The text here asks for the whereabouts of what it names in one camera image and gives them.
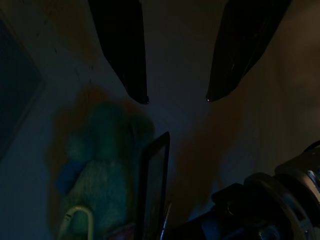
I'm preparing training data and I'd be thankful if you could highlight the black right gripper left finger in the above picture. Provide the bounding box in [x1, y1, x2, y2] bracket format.
[87, 0, 150, 105]

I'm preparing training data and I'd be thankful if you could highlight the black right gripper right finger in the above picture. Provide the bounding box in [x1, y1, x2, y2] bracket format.
[205, 0, 293, 103]

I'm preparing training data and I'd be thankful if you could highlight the white plastic hook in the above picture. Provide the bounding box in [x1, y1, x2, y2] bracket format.
[56, 204, 95, 240]

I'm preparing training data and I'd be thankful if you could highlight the green plush toy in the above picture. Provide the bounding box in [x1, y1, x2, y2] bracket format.
[55, 99, 156, 240]

